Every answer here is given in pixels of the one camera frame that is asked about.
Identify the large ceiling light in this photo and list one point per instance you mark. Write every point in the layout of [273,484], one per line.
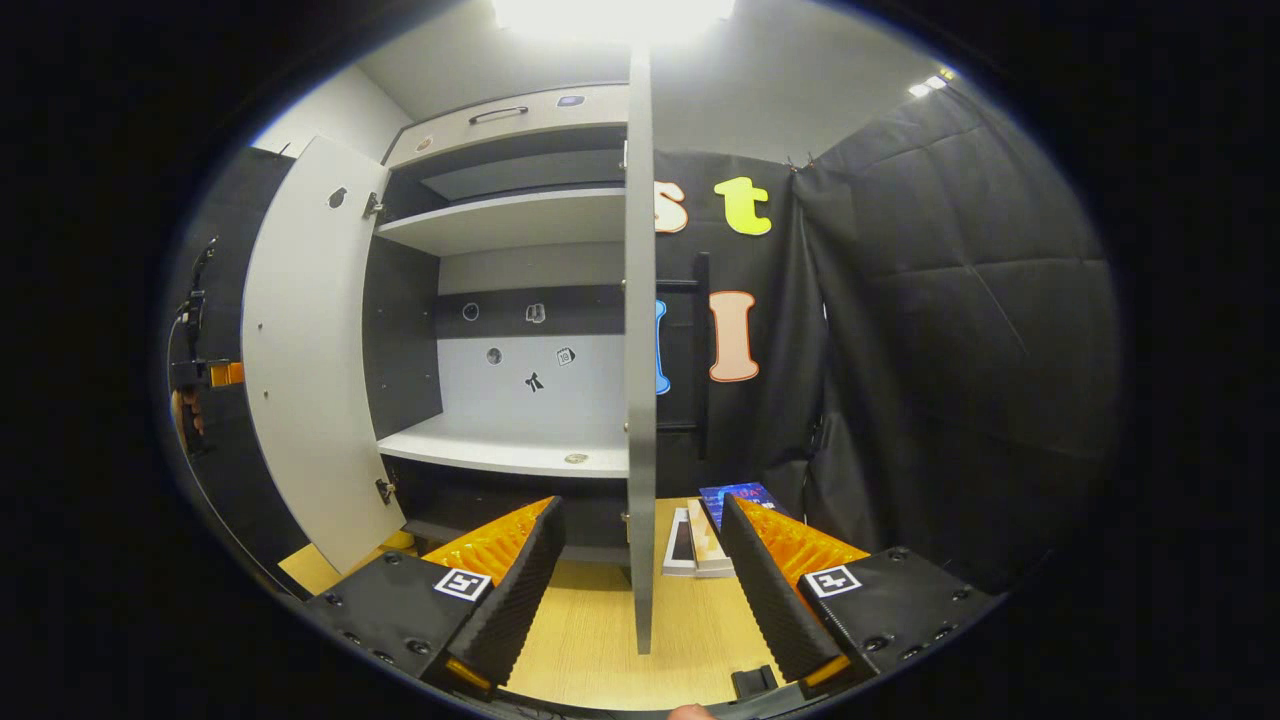
[610,18]

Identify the small ceiling light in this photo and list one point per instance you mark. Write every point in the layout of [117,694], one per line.
[928,86]

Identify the grey cabinet shelf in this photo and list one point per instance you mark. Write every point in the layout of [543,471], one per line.
[520,445]
[520,220]

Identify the grey cabinet drawer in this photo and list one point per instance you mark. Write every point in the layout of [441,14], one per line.
[540,120]

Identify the grey cabinet door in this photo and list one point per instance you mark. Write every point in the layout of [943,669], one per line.
[640,350]
[310,350]

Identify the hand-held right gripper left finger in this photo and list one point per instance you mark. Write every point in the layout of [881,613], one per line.
[510,600]

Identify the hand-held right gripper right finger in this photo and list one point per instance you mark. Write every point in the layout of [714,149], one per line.
[770,600]

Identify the white book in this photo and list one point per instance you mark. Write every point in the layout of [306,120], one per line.
[680,545]

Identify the grey double-door shoe cabinet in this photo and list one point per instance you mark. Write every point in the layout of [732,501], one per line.
[520,390]

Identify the blue book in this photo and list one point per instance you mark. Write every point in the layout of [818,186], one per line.
[740,493]

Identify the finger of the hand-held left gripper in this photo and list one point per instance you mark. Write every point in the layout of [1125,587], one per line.
[227,374]

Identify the yellow plush toy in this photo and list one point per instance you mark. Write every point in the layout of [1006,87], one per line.
[400,541]

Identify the black backdrop cloth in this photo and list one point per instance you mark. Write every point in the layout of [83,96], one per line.
[950,300]

